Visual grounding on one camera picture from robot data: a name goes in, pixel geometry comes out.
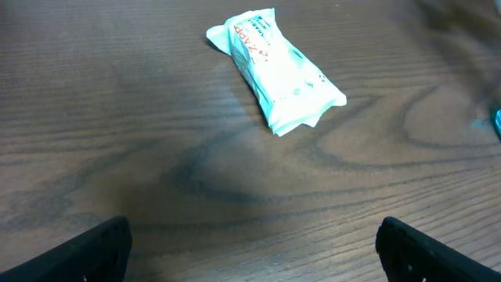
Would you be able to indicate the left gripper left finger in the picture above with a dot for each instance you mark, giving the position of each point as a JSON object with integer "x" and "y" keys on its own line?
{"x": 97, "y": 255}

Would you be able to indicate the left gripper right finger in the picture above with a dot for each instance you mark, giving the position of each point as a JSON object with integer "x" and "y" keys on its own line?
{"x": 406, "y": 254}

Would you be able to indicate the teal mouthwash bottle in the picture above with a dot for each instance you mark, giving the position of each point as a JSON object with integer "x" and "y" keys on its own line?
{"x": 494, "y": 117}

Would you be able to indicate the light blue wet wipes pack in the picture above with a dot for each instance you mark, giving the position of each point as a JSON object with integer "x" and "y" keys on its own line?
{"x": 290, "y": 88}

